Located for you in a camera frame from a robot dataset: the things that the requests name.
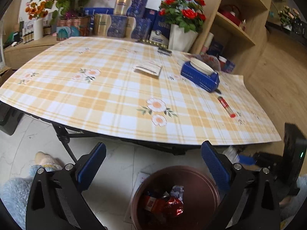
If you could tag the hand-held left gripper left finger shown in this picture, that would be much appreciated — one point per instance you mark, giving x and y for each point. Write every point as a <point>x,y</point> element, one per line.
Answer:
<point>92,165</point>

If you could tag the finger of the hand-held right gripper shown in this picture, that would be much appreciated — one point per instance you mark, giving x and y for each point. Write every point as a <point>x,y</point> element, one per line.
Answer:
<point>247,160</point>

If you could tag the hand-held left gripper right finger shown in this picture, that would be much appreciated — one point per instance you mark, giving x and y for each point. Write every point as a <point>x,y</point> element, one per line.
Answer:
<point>214,165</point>

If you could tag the clear plastic wrapper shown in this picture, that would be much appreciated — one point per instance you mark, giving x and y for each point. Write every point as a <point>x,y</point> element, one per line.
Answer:
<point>230,152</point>

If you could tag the brown plastic bin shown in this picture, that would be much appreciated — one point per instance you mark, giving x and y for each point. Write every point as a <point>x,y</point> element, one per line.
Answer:
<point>199,196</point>

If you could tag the white paper bag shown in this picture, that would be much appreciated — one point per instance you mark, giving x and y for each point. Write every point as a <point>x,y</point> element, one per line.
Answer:
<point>177,190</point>

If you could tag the red snack bag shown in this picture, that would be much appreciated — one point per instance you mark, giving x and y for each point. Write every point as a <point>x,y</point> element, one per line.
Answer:
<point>174,207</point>

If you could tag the red cigarette box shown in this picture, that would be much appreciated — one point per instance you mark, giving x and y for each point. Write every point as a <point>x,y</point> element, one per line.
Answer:
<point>153,202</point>

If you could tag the black fork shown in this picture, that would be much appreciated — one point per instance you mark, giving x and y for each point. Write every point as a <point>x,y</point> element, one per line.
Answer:
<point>165,51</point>

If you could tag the white paper sheet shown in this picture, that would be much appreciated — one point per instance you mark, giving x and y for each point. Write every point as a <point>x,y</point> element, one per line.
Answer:
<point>141,179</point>

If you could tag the person's right leg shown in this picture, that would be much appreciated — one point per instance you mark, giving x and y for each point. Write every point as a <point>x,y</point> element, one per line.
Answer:
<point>295,210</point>

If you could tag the person's leg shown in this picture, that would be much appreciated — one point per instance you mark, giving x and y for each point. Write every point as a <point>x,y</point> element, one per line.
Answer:
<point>295,210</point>
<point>14,196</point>

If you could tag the yellow plaid floral tablecloth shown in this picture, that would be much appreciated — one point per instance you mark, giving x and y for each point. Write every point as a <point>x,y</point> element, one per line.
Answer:
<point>96,100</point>

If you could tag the person's left leg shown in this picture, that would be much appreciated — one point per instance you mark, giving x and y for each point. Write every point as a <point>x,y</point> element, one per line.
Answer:
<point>14,196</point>

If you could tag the blue cardboard box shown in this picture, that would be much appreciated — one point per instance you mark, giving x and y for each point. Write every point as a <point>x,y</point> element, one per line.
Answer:
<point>199,80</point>

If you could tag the black storage box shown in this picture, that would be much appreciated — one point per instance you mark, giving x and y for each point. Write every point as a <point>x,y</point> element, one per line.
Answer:
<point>9,122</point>

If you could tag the small purple box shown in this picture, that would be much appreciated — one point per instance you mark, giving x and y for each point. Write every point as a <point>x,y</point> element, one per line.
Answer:
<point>229,66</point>

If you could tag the red paper cup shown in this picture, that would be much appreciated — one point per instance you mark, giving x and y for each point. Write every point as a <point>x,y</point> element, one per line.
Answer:
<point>222,62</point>

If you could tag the dark blue picture box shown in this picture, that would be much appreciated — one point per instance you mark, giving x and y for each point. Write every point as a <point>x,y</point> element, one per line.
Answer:
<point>217,48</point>

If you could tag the black side table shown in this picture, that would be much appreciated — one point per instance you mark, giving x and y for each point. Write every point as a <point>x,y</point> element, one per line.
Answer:
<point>287,33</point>

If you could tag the white flower pot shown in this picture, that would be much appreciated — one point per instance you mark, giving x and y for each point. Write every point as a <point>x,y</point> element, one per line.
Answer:
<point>182,39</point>

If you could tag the clear perfume bottle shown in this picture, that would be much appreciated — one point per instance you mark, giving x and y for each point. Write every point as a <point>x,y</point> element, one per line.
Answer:
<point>244,25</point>

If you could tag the small green potted plant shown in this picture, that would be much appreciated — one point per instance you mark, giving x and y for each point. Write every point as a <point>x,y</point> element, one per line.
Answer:
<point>287,14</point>

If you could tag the dark blue white label box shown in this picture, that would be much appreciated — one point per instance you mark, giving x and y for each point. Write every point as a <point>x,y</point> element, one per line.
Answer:
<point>159,33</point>

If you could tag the row of small bottles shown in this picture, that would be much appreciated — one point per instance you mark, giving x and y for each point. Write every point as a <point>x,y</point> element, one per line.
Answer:
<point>28,36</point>

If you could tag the red basket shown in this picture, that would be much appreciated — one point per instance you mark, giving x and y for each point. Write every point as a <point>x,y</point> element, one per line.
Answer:
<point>229,15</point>

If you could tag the white ribbed vase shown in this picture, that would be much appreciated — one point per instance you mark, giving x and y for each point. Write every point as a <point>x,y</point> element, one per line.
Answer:
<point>38,30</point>

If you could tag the flat blue box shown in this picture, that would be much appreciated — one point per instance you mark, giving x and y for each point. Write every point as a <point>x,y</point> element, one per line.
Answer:
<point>98,11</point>

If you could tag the red rose plant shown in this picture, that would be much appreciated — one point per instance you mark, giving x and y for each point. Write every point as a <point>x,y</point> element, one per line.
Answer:
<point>182,12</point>

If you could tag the orange flowers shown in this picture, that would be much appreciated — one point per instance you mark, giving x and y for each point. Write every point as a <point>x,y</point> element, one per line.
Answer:
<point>36,9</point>

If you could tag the black folding table frame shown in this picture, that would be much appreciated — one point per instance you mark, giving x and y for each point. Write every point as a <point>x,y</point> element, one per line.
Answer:
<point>62,136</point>

